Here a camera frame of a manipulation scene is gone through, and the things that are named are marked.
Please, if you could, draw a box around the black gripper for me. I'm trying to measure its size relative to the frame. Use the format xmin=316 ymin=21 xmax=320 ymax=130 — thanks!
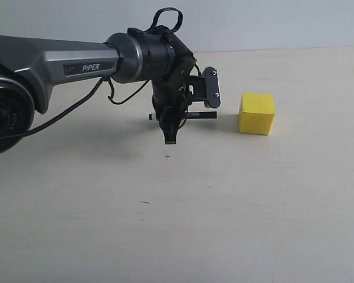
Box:
xmin=151 ymin=78 xmax=188 ymax=145

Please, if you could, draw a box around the black white whiteboard marker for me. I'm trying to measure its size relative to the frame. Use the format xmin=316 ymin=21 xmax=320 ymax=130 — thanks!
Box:
xmin=149 ymin=111 xmax=218 ymax=121

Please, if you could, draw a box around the yellow cube block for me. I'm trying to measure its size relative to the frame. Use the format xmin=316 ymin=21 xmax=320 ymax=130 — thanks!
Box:
xmin=238 ymin=93 xmax=275 ymax=136

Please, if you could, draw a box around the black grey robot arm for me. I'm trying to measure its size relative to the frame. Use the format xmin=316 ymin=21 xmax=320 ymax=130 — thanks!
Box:
xmin=0 ymin=26 xmax=196 ymax=154

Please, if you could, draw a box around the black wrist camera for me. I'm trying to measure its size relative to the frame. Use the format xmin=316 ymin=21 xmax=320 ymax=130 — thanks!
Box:
xmin=185 ymin=66 xmax=221 ymax=108

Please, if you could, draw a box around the black cable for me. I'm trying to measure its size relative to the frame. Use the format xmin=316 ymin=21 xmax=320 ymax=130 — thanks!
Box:
xmin=0 ymin=8 xmax=201 ymax=145

